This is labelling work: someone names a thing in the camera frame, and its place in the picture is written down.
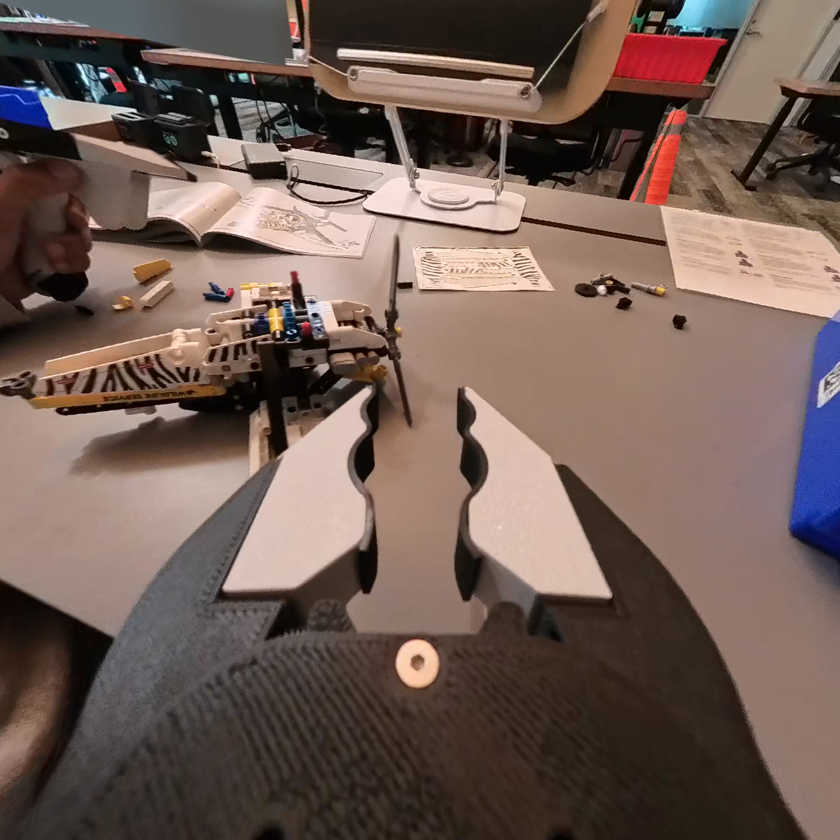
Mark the zebra striped lego helicopter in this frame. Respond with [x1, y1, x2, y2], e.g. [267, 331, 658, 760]
[0, 235, 416, 427]

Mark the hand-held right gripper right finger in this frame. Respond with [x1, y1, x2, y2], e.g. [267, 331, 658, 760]
[456, 386, 614, 641]

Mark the black battery charger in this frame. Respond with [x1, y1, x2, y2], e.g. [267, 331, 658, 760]
[111, 111, 156, 150]
[154, 112, 212, 163]

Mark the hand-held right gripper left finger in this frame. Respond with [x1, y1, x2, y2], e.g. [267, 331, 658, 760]
[222, 384, 380, 608]

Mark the lego instruction booklet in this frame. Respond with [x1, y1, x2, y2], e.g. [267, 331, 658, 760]
[88, 180, 377, 259]

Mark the black office chair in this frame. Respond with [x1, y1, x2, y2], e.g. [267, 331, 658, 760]
[766, 97, 840, 193]

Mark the red plastic bin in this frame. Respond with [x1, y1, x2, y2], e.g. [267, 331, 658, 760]
[613, 33, 728, 84]

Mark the blue plastic bin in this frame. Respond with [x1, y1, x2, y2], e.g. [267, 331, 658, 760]
[789, 322, 840, 560]

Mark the white screen stand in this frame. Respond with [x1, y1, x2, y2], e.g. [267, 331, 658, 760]
[336, 47, 544, 235]

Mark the black power adapter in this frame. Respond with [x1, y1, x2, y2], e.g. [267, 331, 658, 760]
[241, 142, 288, 180]

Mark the clear plastic bag sheet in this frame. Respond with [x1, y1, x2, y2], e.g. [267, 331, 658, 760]
[661, 206, 840, 320]

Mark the background wooden desk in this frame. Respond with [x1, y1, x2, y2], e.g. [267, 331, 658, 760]
[141, 47, 718, 199]

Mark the black cable with strap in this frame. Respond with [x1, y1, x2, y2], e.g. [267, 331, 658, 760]
[287, 163, 378, 206]

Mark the orange red strip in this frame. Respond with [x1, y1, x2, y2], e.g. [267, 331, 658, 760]
[630, 108, 687, 202]

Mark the person's left hand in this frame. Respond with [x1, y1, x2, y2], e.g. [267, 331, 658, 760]
[0, 159, 93, 312]

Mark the zebra sticker sheet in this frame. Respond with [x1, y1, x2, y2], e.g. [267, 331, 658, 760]
[413, 246, 555, 292]

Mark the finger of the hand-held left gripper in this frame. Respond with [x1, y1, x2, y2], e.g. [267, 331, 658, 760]
[67, 133, 199, 184]

